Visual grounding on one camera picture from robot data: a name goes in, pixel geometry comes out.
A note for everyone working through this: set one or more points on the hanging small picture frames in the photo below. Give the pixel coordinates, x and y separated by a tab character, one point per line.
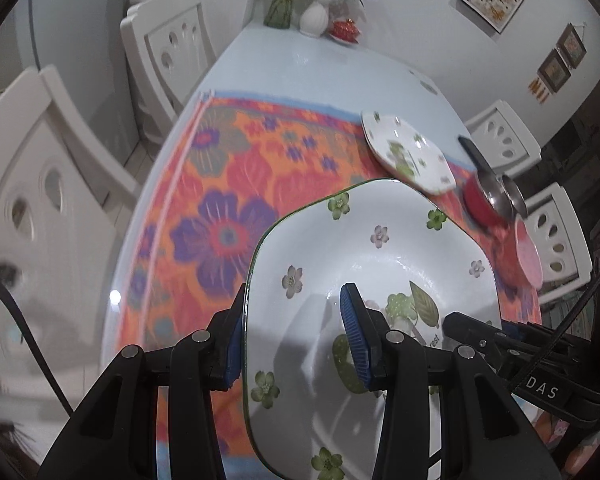
562	57

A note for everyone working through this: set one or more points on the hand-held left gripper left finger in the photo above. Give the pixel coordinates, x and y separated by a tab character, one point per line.
231	347

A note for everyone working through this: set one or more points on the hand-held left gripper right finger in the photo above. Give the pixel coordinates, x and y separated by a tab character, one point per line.
354	340

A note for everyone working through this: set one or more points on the large floral white plate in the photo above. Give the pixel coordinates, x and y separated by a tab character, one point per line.
330	240

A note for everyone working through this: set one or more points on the orange wall sticker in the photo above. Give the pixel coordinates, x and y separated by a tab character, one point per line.
539	91

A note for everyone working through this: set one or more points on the black smartphone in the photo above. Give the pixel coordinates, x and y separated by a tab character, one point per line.
469	151

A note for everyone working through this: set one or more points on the floral orange table mat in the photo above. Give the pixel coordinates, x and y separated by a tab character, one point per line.
220	185

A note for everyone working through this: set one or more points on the red ornament on white dish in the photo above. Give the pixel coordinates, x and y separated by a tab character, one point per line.
345	30

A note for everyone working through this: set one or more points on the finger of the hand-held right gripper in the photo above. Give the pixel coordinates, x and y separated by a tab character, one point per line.
517	331
472	329

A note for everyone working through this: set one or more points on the pink bowl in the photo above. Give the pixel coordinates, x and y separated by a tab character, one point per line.
527	260

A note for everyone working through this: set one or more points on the steel bowl red exterior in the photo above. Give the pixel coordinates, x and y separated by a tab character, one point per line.
482	205

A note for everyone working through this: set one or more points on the small floral white plate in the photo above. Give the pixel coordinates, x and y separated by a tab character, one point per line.
405	152

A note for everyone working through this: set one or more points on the white dining chair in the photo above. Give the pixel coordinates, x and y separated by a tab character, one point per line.
45	220
505	135
555	240
172	45

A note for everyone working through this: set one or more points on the white ribbed vase blue flowers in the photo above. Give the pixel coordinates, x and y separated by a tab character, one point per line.
314	16

